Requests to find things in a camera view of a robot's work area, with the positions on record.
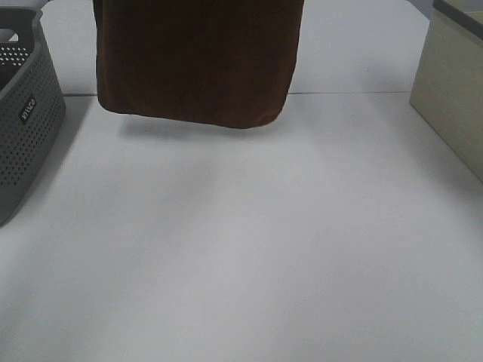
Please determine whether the grey perforated plastic basket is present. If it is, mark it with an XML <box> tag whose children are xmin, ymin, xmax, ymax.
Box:
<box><xmin>1</xmin><ymin>6</ymin><xmax>66</xmax><ymax>224</ymax></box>

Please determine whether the beige storage box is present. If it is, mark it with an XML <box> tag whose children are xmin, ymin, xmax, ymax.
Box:
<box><xmin>410</xmin><ymin>1</ymin><xmax>482</xmax><ymax>178</ymax></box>

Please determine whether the brown towel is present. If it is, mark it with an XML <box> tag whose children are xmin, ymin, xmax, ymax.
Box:
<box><xmin>93</xmin><ymin>0</ymin><xmax>304</xmax><ymax>129</ymax></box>

